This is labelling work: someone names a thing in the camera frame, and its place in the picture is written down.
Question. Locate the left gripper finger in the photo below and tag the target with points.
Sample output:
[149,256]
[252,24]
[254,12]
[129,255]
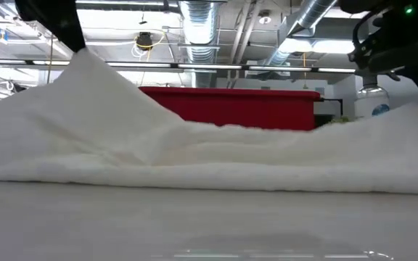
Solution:
[71,36]

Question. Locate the white garment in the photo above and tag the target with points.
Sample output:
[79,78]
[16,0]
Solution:
[122,145]

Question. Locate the red plastic laundry bin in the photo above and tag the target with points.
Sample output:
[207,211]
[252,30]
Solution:
[249,108]

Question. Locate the clear spray bottle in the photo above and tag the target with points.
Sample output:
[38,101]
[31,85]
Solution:
[370,101]

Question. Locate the small potted succulent plant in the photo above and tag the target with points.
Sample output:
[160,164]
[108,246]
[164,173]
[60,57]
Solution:
[343,119]

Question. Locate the long ceiling light strip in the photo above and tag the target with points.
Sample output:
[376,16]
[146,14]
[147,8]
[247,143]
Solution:
[212,66]

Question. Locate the black ceiling dome camera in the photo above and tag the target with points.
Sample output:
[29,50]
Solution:
[144,40]

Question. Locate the silver ventilation duct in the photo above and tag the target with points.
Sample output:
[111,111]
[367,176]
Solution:
[308,14]

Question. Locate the ribbed silver round duct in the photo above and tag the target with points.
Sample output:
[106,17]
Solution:
[200,21]

